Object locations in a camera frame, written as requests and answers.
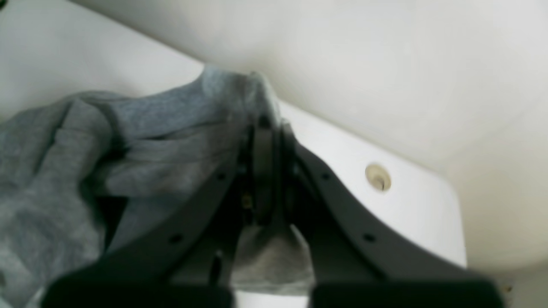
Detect grey T-shirt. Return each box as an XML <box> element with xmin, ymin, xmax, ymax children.
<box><xmin>0</xmin><ymin>65</ymin><xmax>315</xmax><ymax>308</ymax></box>

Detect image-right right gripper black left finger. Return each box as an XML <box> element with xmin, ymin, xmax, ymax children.
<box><xmin>42</xmin><ymin>118</ymin><xmax>277</xmax><ymax>308</ymax></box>

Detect right table cable grommet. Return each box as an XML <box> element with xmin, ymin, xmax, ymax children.
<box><xmin>365</xmin><ymin>163</ymin><xmax>392</xmax><ymax>192</ymax></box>

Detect right gripper black image-right right finger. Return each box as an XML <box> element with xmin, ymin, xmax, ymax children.
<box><xmin>280</xmin><ymin>124</ymin><xmax>503</xmax><ymax>308</ymax></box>

